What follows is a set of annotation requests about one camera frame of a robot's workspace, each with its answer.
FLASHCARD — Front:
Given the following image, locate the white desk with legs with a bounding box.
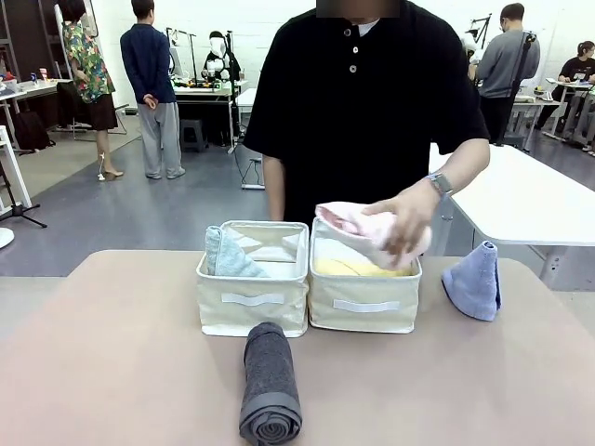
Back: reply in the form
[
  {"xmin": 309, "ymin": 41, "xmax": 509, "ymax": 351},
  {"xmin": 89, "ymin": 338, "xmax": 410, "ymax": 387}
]
[{"xmin": 541, "ymin": 77, "xmax": 595, "ymax": 143}]

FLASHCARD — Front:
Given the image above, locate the tall black tripod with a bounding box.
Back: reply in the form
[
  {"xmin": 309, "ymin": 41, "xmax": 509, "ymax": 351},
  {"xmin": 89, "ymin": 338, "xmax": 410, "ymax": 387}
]
[{"xmin": 492, "ymin": 30, "xmax": 540, "ymax": 146}]

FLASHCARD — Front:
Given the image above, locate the dark grey rolled towel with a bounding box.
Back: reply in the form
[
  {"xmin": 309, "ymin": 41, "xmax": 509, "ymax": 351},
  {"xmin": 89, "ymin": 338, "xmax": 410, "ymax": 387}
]
[{"xmin": 238, "ymin": 321, "xmax": 303, "ymax": 441}]

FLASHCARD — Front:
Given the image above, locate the black bag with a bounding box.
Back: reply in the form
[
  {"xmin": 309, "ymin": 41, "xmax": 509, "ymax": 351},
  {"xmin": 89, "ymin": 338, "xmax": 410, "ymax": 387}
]
[{"xmin": 12, "ymin": 111, "xmax": 53, "ymax": 151}]

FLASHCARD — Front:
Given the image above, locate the person's left hand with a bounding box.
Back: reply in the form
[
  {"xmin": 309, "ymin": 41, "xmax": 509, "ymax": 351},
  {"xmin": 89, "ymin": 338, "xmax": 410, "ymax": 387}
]
[{"xmin": 362, "ymin": 184, "xmax": 442, "ymax": 257}]

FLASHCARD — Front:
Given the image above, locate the cream fabric storage bin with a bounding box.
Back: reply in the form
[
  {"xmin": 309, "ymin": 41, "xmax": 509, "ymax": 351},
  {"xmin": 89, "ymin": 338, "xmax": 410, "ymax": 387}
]
[
  {"xmin": 307, "ymin": 215, "xmax": 423, "ymax": 335},
  {"xmin": 195, "ymin": 220, "xmax": 311, "ymax": 339}
]

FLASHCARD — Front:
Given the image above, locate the white desk with clutter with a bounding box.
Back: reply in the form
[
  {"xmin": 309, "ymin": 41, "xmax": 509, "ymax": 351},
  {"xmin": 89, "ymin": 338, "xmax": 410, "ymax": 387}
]
[{"xmin": 0, "ymin": 76, "xmax": 75, "ymax": 154}]

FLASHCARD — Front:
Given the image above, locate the grey background work table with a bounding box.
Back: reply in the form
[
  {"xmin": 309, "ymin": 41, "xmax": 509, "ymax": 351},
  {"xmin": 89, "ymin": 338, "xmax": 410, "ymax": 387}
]
[{"xmin": 172, "ymin": 83, "xmax": 250, "ymax": 155}]

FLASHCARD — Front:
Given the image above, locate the person's left forearm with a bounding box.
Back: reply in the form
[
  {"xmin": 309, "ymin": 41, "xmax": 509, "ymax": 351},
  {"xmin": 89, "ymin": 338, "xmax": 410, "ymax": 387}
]
[{"xmin": 436, "ymin": 138, "xmax": 492, "ymax": 197}]

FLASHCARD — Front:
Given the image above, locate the black plastic stool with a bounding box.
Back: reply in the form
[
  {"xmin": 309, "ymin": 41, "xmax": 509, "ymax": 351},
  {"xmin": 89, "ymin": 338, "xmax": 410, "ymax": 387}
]
[{"xmin": 178, "ymin": 118, "xmax": 209, "ymax": 153}]

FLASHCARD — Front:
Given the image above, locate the white table leg base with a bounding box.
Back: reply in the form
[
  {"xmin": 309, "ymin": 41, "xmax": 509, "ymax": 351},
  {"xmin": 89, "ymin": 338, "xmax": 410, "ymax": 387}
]
[{"xmin": 240, "ymin": 156, "xmax": 266, "ymax": 191}]

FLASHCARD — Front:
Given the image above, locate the seated person in black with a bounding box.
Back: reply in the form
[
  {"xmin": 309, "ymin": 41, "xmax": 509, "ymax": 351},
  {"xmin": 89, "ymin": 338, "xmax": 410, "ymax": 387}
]
[{"xmin": 534, "ymin": 40, "xmax": 595, "ymax": 140}]

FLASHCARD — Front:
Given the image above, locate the periwinkle blue folded towel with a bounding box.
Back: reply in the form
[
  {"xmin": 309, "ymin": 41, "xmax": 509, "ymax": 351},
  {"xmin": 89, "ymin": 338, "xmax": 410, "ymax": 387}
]
[{"xmin": 440, "ymin": 240, "xmax": 503, "ymax": 322}]

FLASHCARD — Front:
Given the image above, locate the yellow towel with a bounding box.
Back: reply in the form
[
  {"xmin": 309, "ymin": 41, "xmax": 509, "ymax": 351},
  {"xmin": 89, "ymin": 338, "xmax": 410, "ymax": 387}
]
[{"xmin": 311, "ymin": 257, "xmax": 414, "ymax": 279}]

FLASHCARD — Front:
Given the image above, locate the person's right forearm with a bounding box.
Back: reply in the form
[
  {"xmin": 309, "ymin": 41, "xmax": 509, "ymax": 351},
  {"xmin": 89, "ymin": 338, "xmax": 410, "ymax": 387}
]
[{"xmin": 262, "ymin": 155, "xmax": 287, "ymax": 222}]

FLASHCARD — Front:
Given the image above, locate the light teal towel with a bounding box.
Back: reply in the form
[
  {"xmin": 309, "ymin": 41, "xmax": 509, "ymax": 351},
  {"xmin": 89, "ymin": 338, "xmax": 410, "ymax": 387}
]
[{"xmin": 205, "ymin": 226, "xmax": 271, "ymax": 279}]

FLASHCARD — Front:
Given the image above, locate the person in black polo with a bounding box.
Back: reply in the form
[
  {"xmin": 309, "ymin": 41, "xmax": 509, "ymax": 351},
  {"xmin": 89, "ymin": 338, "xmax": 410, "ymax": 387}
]
[{"xmin": 242, "ymin": 0, "xmax": 492, "ymax": 224}]

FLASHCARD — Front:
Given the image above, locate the woman in floral shirt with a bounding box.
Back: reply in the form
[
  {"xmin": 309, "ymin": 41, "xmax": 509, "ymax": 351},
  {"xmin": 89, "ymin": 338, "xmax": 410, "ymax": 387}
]
[{"xmin": 55, "ymin": 0, "xmax": 126, "ymax": 182}]

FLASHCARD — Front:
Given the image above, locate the silver wrist watch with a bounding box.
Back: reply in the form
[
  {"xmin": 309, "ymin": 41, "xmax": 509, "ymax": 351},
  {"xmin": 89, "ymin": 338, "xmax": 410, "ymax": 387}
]
[{"xmin": 426, "ymin": 171, "xmax": 455, "ymax": 197}]

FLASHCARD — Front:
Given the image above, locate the man in grey sweater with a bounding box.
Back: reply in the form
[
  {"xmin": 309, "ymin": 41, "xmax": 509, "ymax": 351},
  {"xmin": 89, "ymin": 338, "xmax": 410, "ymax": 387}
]
[{"xmin": 469, "ymin": 2, "xmax": 542, "ymax": 146}]

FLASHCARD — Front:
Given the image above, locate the pink towel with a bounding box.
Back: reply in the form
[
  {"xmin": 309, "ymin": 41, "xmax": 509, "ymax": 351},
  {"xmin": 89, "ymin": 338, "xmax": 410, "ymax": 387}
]
[{"xmin": 314, "ymin": 201, "xmax": 434, "ymax": 270}]

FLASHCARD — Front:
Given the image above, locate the large white table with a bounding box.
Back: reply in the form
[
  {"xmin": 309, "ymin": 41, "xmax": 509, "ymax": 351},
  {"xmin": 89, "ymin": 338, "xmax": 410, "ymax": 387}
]
[{"xmin": 427, "ymin": 142, "xmax": 595, "ymax": 292}]

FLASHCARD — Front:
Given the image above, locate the man in navy jacket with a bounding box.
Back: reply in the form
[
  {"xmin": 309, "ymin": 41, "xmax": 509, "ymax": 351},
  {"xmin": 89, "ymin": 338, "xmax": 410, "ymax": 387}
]
[{"xmin": 119, "ymin": 0, "xmax": 187, "ymax": 180}]

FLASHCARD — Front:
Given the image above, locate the white shelf frame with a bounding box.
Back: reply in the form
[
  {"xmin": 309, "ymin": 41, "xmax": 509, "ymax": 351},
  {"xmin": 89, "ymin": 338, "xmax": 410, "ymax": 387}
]
[{"xmin": 0, "ymin": 125, "xmax": 33, "ymax": 211}]

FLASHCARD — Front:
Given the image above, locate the black tripod stand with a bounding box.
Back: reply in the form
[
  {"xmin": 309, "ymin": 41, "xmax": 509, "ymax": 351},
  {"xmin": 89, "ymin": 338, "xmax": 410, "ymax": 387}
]
[{"xmin": 0, "ymin": 162, "xmax": 48, "ymax": 230}]

